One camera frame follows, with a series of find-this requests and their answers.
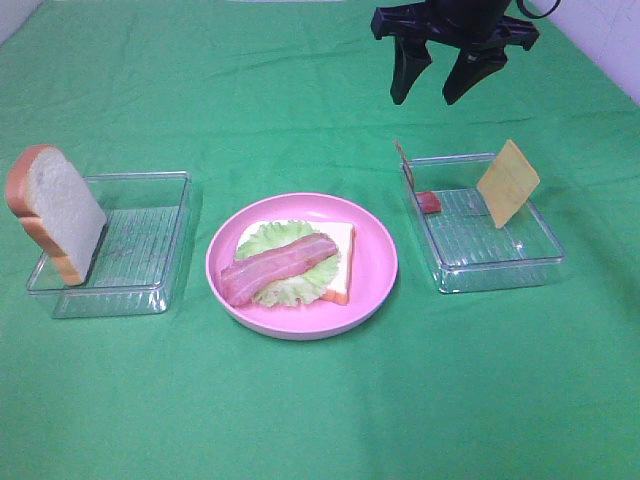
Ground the bacon strip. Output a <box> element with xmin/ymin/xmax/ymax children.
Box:
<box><xmin>393</xmin><ymin>138</ymin><xmax>444</xmax><ymax>215</ymax></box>
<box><xmin>219</xmin><ymin>233</ymin><xmax>338</xmax><ymax>306</ymax></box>

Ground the pink round plate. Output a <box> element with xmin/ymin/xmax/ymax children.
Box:
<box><xmin>205</xmin><ymin>192</ymin><xmax>398</xmax><ymax>340</ymax></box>

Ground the bread slice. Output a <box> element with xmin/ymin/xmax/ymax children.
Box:
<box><xmin>5</xmin><ymin>145</ymin><xmax>107</xmax><ymax>286</ymax></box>
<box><xmin>234</xmin><ymin>219</ymin><xmax>356</xmax><ymax>307</ymax></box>

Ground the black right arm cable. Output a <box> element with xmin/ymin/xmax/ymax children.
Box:
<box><xmin>514</xmin><ymin>0</ymin><xmax>562</xmax><ymax>21</ymax></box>

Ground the yellow cheese slice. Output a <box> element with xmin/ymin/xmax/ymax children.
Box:
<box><xmin>476</xmin><ymin>139</ymin><xmax>540</xmax><ymax>229</ymax></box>

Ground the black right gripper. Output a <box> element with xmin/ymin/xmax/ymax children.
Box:
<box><xmin>371</xmin><ymin>0</ymin><xmax>539</xmax><ymax>105</ymax></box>

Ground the green lettuce leaf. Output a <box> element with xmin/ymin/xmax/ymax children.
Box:
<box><xmin>221</xmin><ymin>220</ymin><xmax>353</xmax><ymax>307</ymax></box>

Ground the clear plastic bread tray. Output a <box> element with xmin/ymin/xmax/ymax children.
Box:
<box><xmin>26</xmin><ymin>171</ymin><xmax>192</xmax><ymax>319</ymax></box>

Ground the clear plastic toppings tray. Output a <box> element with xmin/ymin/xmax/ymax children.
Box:
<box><xmin>401</xmin><ymin>153</ymin><xmax>565</xmax><ymax>293</ymax></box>

